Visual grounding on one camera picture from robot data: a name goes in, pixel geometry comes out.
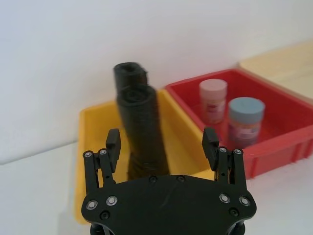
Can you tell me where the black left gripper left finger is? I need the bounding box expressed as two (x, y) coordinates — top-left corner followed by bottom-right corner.
(83, 128), (122, 194)

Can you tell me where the red plastic bin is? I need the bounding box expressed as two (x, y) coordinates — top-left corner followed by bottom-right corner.
(164, 68), (313, 181)

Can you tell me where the black rolled cloth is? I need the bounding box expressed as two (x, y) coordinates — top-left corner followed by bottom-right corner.
(116, 85), (172, 181)
(113, 62), (149, 95)

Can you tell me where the jar with blue lid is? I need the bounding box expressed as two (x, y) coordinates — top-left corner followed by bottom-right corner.
(227, 97), (266, 149)

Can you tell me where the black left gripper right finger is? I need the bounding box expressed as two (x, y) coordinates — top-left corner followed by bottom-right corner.
(202, 127), (248, 191)

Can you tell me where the yellow plastic bin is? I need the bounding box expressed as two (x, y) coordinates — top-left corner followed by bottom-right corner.
(73, 89), (216, 226)

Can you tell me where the pale wooden board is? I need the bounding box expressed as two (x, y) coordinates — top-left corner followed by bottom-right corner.
(238, 40), (313, 100)

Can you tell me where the jar with pale pink lid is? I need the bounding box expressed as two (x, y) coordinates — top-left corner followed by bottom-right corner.
(199, 78), (228, 124)

